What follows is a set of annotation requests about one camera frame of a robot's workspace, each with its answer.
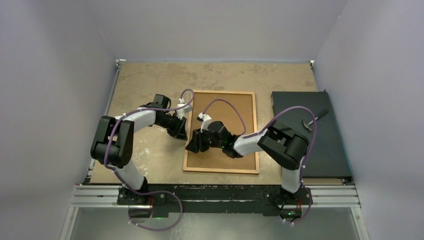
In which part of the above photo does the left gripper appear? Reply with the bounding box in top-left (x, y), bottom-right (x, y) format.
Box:
top-left (156, 112), bottom-right (187, 140)

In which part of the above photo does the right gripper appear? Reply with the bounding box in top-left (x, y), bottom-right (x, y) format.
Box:
top-left (186, 126), bottom-right (224, 154)

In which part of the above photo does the wooden picture frame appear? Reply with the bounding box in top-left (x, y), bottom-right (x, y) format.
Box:
top-left (182, 90), bottom-right (261, 175)

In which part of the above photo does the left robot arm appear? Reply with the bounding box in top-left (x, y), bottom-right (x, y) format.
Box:
top-left (90, 94), bottom-right (192, 205)

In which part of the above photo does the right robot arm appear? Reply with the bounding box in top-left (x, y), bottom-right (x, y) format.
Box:
top-left (185, 121), bottom-right (310, 204)

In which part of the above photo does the small hammer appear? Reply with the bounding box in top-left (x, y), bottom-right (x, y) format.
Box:
top-left (302, 108), bottom-right (329, 132)

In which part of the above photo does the black mat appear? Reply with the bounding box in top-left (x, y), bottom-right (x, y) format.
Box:
top-left (271, 91), bottom-right (353, 183)

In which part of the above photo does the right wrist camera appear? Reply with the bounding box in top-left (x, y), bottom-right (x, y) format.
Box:
top-left (196, 112), bottom-right (212, 133)

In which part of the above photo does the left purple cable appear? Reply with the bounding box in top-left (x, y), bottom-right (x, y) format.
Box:
top-left (103, 88), bottom-right (196, 232)

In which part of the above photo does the purple cable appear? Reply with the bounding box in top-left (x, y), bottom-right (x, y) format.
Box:
top-left (198, 97), bottom-right (318, 226)
top-left (103, 88), bottom-right (196, 232)

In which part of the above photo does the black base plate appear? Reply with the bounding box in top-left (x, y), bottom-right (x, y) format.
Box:
top-left (117, 183), bottom-right (313, 219)

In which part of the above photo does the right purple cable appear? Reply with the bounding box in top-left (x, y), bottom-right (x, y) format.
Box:
top-left (198, 97), bottom-right (318, 226)

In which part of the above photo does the aluminium rail frame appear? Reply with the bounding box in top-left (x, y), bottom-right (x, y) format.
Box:
top-left (61, 61), bottom-right (369, 240)

